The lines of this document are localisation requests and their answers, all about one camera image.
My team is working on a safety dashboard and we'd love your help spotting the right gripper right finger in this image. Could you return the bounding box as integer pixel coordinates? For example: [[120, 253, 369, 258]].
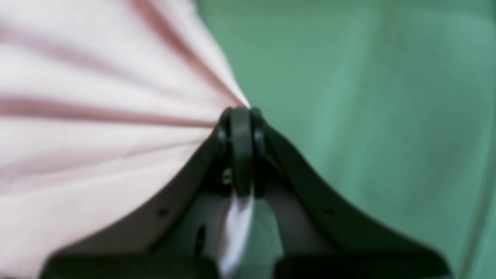
[[246, 109, 453, 279]]

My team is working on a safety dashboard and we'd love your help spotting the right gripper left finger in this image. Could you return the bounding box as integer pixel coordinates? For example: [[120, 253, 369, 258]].
[[41, 107, 243, 279]]

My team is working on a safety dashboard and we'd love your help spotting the pink t-shirt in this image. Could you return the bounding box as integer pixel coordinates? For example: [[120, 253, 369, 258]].
[[0, 0, 249, 279]]

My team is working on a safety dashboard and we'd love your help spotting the green table cloth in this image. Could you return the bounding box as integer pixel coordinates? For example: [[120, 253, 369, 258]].
[[197, 0, 495, 279]]

